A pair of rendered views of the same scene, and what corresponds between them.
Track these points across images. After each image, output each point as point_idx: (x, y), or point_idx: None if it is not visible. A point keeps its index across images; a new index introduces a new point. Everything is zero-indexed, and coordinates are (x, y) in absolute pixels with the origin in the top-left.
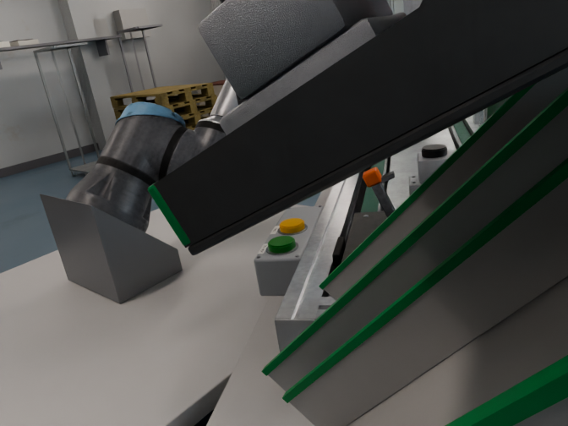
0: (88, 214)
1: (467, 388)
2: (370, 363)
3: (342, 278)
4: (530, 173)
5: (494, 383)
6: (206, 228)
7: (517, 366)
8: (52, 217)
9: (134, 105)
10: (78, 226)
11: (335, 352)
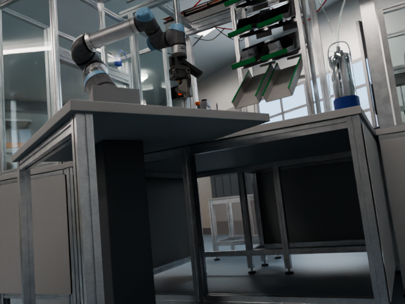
0: (135, 93)
1: (280, 84)
2: (268, 88)
3: (234, 100)
4: (269, 71)
5: (282, 81)
6: (288, 51)
7: (282, 80)
8: (99, 96)
9: (102, 70)
10: (123, 99)
11: (265, 87)
